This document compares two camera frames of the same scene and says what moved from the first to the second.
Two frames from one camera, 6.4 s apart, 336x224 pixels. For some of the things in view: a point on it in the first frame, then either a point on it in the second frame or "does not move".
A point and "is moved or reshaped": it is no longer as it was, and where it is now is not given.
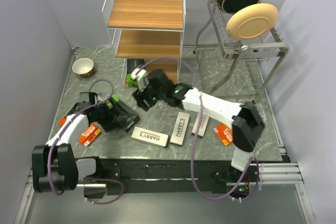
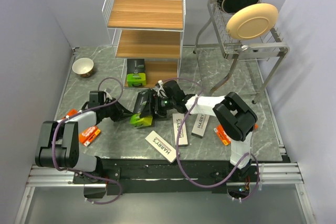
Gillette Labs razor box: [132, 63] does not move
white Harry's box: [203, 123] does not move
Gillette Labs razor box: [126, 117] is moved or reshaped
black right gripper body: [152, 96] to [165, 104]
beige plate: [252, 21] does not move
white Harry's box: [150, 136] to [160, 144]
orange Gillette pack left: [91, 131] does not move
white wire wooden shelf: [146, 19] does not move
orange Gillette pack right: [224, 132] does not move
